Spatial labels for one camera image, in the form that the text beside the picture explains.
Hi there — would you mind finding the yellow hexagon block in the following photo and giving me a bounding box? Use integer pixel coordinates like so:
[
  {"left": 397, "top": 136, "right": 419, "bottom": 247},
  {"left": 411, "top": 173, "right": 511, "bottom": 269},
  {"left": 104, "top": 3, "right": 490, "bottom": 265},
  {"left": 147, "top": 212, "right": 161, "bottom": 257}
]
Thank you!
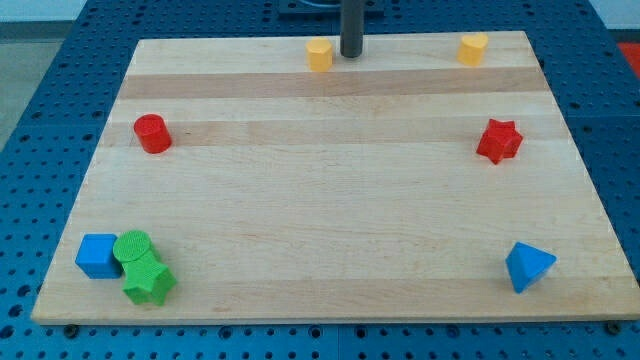
[{"left": 305, "top": 37, "right": 333, "bottom": 72}]

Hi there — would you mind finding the light wooden board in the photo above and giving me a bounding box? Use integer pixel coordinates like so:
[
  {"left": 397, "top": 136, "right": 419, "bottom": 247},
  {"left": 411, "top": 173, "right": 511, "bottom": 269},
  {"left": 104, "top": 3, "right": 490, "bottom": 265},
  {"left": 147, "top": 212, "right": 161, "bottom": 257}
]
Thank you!
[{"left": 32, "top": 31, "right": 639, "bottom": 325}]

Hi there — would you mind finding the red cylinder block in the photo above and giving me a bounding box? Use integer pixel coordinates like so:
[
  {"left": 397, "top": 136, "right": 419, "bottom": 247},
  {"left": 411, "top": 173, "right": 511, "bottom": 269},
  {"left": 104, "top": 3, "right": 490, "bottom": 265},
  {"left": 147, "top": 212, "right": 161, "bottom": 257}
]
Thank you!
[{"left": 133, "top": 114, "right": 172, "bottom": 154}]

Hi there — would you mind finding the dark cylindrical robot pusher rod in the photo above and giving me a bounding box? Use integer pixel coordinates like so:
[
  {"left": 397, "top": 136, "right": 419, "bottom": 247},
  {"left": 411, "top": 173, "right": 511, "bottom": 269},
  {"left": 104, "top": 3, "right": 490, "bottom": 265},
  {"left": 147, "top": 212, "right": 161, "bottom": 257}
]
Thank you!
[{"left": 340, "top": 0, "right": 364, "bottom": 58}]

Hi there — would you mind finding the red star block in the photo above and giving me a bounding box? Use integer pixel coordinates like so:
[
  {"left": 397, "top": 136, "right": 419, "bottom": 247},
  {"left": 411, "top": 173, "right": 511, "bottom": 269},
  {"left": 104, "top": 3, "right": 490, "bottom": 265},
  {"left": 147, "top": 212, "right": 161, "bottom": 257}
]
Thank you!
[{"left": 476, "top": 118, "right": 523, "bottom": 165}]

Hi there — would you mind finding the green cylinder block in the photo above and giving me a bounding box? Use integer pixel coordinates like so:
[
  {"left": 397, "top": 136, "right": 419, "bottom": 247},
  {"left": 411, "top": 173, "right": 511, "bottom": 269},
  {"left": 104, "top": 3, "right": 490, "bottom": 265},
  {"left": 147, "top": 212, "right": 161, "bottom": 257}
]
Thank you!
[{"left": 112, "top": 230, "right": 161, "bottom": 264}]

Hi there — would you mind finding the yellow heart block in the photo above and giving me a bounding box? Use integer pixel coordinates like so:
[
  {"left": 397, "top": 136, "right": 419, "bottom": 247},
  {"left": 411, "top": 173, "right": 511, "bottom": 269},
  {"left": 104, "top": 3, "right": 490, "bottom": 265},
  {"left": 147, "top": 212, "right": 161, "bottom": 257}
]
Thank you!
[{"left": 456, "top": 33, "right": 489, "bottom": 67}]

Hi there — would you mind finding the green star block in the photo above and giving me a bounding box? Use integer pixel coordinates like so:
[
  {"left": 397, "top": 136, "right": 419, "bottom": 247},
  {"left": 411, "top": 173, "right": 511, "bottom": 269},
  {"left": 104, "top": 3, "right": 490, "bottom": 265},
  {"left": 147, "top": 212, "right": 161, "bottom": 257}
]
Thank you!
[{"left": 122, "top": 252, "right": 177, "bottom": 306}]

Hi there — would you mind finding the blue triangle block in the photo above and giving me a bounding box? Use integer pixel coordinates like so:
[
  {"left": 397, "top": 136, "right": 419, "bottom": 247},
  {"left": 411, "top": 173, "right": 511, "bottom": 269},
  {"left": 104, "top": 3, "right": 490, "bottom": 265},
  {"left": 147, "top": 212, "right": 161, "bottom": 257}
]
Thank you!
[{"left": 505, "top": 242, "right": 557, "bottom": 294}]

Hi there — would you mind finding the blue cube block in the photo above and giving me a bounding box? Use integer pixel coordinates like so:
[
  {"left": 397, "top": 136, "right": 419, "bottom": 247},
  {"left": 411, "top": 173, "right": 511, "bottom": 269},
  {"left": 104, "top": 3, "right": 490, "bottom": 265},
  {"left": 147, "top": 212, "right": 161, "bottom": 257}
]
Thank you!
[{"left": 75, "top": 234, "right": 123, "bottom": 279}]

